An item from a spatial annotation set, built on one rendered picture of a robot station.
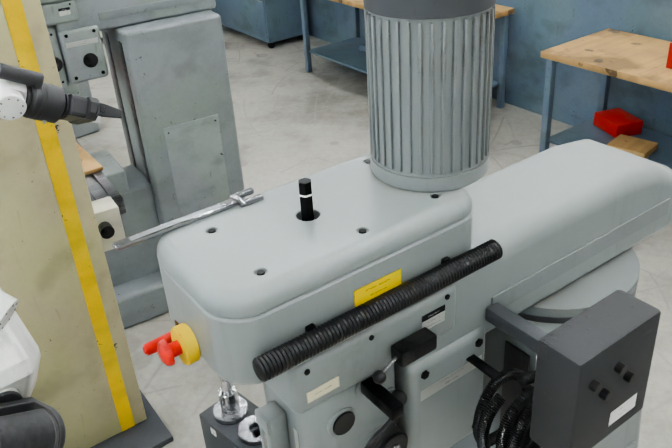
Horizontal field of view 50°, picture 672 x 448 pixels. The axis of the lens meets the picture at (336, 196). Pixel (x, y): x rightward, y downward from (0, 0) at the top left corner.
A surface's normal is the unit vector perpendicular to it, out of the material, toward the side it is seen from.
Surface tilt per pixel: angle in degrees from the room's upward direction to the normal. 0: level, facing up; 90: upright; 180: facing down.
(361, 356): 90
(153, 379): 0
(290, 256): 0
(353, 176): 0
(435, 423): 90
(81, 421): 90
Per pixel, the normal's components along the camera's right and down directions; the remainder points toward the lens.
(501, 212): -0.06, -0.88
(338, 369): 0.59, 0.36
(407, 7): -0.40, 0.46
